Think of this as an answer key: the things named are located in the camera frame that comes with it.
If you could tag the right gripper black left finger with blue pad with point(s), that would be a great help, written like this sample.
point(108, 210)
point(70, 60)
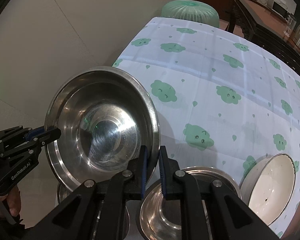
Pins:
point(95, 210)

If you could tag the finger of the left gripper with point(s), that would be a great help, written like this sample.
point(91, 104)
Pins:
point(48, 136)
point(32, 133)

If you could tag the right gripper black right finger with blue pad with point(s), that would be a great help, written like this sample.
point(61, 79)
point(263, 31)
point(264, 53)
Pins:
point(209, 210)

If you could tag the large white enamel bowl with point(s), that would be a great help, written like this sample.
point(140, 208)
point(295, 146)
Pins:
point(268, 187)

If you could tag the large steel bowl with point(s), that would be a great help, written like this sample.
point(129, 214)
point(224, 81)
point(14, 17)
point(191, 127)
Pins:
point(161, 219)

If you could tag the person's left hand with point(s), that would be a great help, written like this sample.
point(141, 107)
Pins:
point(13, 200)

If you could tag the green cloud patterned tablecloth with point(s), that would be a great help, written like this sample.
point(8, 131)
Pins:
point(221, 100)

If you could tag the dark wooden table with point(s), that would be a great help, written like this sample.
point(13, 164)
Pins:
point(262, 27)

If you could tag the green plastic stool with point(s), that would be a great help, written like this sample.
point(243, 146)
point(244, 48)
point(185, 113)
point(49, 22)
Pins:
point(190, 10)

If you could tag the microwave oven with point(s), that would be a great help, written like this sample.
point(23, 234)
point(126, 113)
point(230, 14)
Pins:
point(276, 7)

